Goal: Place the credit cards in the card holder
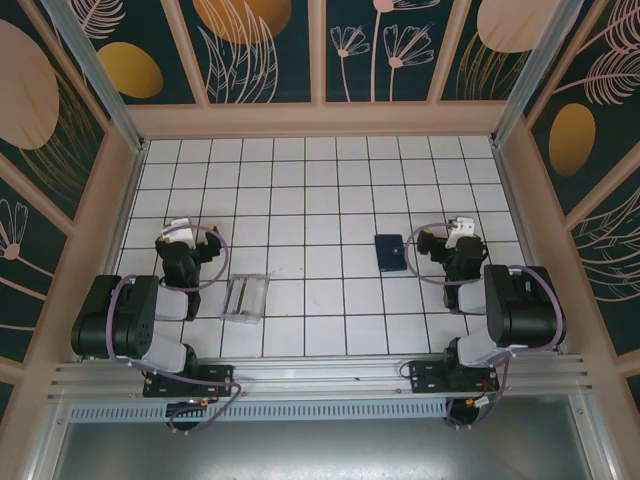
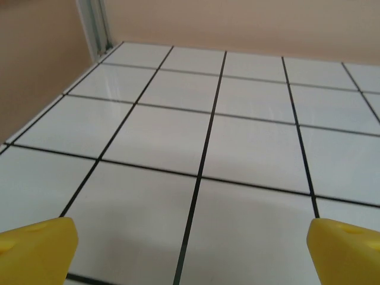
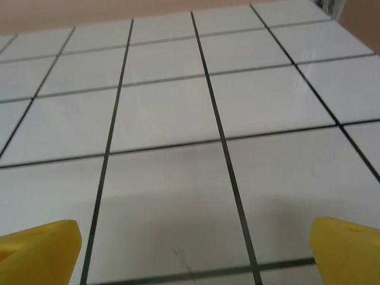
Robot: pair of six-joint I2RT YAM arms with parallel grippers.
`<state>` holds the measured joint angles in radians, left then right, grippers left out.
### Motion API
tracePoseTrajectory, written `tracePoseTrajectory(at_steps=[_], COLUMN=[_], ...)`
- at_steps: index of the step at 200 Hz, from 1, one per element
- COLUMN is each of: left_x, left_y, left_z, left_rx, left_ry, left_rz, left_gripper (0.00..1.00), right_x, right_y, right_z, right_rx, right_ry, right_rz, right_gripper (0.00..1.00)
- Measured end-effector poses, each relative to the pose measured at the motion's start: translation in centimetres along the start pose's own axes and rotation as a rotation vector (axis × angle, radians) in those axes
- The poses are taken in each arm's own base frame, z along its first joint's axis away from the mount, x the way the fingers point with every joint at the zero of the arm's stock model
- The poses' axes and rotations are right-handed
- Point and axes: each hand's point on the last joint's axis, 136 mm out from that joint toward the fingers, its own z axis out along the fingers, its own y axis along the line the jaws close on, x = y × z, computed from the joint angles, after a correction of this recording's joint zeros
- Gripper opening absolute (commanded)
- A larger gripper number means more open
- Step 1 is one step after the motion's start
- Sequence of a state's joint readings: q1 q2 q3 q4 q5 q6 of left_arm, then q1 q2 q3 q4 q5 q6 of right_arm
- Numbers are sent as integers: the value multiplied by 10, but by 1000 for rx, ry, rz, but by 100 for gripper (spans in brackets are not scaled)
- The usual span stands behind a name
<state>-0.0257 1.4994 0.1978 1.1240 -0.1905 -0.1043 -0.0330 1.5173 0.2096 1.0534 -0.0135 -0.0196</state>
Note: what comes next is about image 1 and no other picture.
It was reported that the aluminium mounting rail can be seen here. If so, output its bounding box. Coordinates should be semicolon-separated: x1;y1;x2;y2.
47;353;596;401

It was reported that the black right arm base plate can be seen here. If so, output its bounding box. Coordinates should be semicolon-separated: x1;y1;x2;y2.
408;360;501;394

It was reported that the aluminium frame post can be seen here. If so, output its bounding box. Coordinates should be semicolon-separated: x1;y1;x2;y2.
42;0;149;154
491;0;576;149

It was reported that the slotted grey cable duct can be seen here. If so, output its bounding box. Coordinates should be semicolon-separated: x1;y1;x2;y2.
67;402;449;422

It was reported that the clear acrylic card box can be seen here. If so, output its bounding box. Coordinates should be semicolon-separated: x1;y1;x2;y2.
219;272;272;327

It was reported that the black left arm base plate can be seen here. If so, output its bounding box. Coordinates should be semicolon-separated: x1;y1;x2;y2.
142;364;236;399

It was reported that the navy blue card holder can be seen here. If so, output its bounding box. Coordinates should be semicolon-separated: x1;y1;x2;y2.
374;233;407;274

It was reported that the grey metal sheet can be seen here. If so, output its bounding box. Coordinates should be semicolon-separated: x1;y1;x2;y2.
49;419;601;480

